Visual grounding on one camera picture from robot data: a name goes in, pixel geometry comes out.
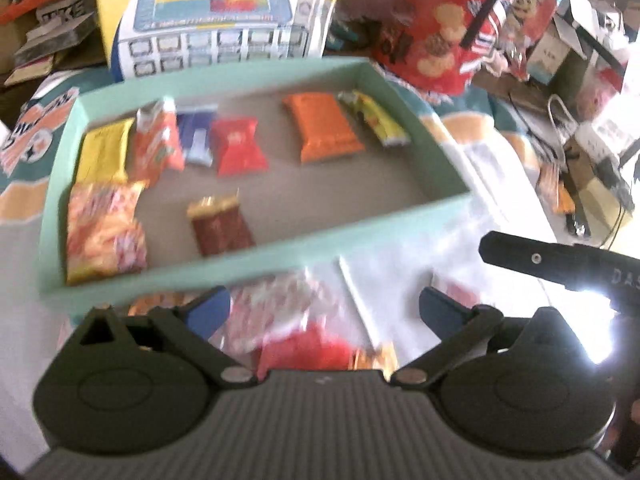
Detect red cookie tin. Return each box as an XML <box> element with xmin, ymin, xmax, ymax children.
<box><xmin>371</xmin><ymin>0</ymin><xmax>507</xmax><ymax>95</ymax></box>

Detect cartoon figure box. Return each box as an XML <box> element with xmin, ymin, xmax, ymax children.
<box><xmin>499</xmin><ymin>0</ymin><xmax>559</xmax><ymax>82</ymax></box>

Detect large red snack packet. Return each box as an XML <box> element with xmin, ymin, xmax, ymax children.
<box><xmin>256</xmin><ymin>324</ymin><xmax>357</xmax><ymax>382</ymax></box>

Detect yellow and white toy box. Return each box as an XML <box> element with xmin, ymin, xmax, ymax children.
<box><xmin>91</xmin><ymin>0</ymin><xmax>347</xmax><ymax>82</ymax></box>

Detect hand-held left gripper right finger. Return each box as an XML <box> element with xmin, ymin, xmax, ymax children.
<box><xmin>390</xmin><ymin>287</ymin><xmax>571</xmax><ymax>390</ymax></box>

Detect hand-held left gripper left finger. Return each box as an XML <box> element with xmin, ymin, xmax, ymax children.
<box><xmin>75</xmin><ymin>286</ymin><xmax>257</xmax><ymax>391</ymax></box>

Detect small orange-yellow snack packet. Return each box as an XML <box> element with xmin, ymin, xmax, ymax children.
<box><xmin>354</xmin><ymin>341</ymin><xmax>399</xmax><ymax>377</ymax></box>

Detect small orange packet on desk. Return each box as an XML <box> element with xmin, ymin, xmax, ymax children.
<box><xmin>539</xmin><ymin>164</ymin><xmax>577</xmax><ymax>214</ymax></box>

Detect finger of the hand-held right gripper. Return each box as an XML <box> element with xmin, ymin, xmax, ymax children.
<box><xmin>478</xmin><ymin>231</ymin><xmax>576</xmax><ymax>287</ymax></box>

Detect orange patterned snack packet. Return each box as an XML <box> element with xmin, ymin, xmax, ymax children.
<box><xmin>65</xmin><ymin>180</ymin><xmax>149</xmax><ymax>287</ymax></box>

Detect large plain orange snack packet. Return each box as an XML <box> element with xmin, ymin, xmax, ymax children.
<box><xmin>281</xmin><ymin>91</ymin><xmax>367</xmax><ymax>164</ymax></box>

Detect mint green cardboard box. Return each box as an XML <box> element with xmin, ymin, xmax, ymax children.
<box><xmin>36</xmin><ymin>56</ymin><xmax>472</xmax><ymax>317</ymax></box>

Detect teal and white small box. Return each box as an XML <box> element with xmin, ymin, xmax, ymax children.
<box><xmin>529</xmin><ymin>25</ymin><xmax>581</xmax><ymax>86</ymax></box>

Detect pink clear-ended snack packet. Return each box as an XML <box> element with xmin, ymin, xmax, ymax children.
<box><xmin>431</xmin><ymin>271</ymin><xmax>482</xmax><ymax>312</ymax></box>

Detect striped star print blanket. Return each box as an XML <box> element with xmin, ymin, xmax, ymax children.
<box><xmin>0</xmin><ymin>60</ymin><xmax>568</xmax><ymax>461</ymax></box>

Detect small orange crinkled snack packet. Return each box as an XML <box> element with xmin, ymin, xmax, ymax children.
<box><xmin>129</xmin><ymin>291</ymin><xmax>202</xmax><ymax>317</ymax></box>

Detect blue snack packet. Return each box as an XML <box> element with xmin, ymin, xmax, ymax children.
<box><xmin>176</xmin><ymin>106</ymin><xmax>219</xmax><ymax>168</ymax></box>

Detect white power strip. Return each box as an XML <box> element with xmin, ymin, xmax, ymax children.
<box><xmin>574</xmin><ymin>105</ymin><xmax>640</xmax><ymax>162</ymax></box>

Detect brown chocolate bar gold ends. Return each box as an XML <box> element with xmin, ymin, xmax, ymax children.
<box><xmin>186</xmin><ymin>191</ymin><xmax>257</xmax><ymax>258</ymax></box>

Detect orange-red tall snack packet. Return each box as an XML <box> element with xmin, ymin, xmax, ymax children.
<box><xmin>130</xmin><ymin>96</ymin><xmax>187</xmax><ymax>189</ymax></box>

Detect small red snack packet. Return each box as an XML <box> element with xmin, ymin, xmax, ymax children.
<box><xmin>209</xmin><ymin>116</ymin><xmax>271</xmax><ymax>178</ymax></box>

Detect shiny gold snack packet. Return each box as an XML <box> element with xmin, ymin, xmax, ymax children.
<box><xmin>74</xmin><ymin>118</ymin><xmax>137</xmax><ymax>187</ymax></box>

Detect white pink flower snack packet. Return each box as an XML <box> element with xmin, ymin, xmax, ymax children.
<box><xmin>219</xmin><ymin>274</ymin><xmax>323</xmax><ymax>357</ymax></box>

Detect yellow-green snack packet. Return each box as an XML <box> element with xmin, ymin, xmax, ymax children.
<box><xmin>336</xmin><ymin>89</ymin><xmax>412</xmax><ymax>148</ymax></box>

